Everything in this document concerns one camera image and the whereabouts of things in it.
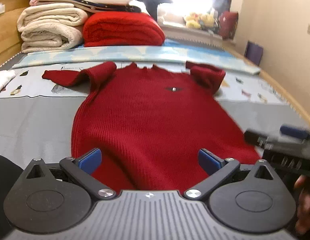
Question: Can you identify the red folded blanket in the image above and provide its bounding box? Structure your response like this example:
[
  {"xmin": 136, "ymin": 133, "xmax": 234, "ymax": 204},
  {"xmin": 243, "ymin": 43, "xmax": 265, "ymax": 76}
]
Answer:
[{"xmin": 83, "ymin": 11, "xmax": 166, "ymax": 47}]

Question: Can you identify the cream fleece folded blanket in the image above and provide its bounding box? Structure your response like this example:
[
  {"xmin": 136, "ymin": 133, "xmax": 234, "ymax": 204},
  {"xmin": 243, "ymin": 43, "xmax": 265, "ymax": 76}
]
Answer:
[{"xmin": 17, "ymin": 4, "xmax": 89, "ymax": 54}]

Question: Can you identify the red knit sweater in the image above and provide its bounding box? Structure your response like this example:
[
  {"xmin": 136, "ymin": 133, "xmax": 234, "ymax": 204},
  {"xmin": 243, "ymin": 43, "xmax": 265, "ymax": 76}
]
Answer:
[{"xmin": 42, "ymin": 61, "xmax": 262, "ymax": 192}]

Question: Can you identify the grey bed sheet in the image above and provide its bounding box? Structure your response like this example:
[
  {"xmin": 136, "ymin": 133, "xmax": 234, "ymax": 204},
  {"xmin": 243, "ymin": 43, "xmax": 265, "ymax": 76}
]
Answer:
[{"xmin": 0, "ymin": 95, "xmax": 309, "ymax": 173}]

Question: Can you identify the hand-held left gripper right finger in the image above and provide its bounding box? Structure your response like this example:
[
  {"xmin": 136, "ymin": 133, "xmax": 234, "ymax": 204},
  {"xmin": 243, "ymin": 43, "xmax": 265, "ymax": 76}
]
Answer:
[{"xmin": 183, "ymin": 149, "xmax": 276, "ymax": 201}]

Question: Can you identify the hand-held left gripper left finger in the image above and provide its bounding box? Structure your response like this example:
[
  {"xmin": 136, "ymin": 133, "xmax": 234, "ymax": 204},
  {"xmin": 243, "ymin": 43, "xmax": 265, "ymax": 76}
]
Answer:
[{"xmin": 24, "ymin": 148, "xmax": 117, "ymax": 201}]

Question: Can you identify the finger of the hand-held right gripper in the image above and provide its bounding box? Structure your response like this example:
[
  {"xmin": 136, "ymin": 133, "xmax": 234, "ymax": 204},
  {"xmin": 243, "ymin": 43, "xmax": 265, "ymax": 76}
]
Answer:
[
  {"xmin": 244, "ymin": 129, "xmax": 269, "ymax": 147},
  {"xmin": 280, "ymin": 124, "xmax": 310, "ymax": 141}
]

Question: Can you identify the dark teal shark plush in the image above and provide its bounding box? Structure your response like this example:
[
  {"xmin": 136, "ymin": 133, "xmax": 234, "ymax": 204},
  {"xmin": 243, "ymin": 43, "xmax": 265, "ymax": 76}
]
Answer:
[{"xmin": 77, "ymin": 0, "xmax": 173, "ymax": 22}]

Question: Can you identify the small white cloth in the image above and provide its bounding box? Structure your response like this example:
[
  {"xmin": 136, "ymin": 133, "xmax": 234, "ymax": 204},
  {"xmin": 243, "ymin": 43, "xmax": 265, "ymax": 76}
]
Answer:
[{"xmin": 0, "ymin": 69, "xmax": 16, "ymax": 97}]

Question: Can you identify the dark star print blanket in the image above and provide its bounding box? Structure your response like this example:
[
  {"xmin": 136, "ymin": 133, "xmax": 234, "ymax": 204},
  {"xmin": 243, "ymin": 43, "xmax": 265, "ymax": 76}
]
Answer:
[{"xmin": 52, "ymin": 0, "xmax": 143, "ymax": 14}]

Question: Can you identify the person's right hand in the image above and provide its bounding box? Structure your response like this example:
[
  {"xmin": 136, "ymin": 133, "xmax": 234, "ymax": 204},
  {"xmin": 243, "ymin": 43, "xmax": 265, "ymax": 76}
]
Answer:
[{"xmin": 293, "ymin": 175, "xmax": 310, "ymax": 236}]

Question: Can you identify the yellow green plush toy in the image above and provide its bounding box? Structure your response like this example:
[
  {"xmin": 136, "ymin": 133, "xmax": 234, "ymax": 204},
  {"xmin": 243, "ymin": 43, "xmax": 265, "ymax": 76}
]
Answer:
[{"xmin": 184, "ymin": 12, "xmax": 202, "ymax": 29}]

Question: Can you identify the plain blue sheet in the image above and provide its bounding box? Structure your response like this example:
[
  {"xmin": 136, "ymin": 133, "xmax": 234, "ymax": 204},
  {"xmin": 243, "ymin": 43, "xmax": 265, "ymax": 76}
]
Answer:
[{"xmin": 164, "ymin": 38, "xmax": 237, "ymax": 56}]

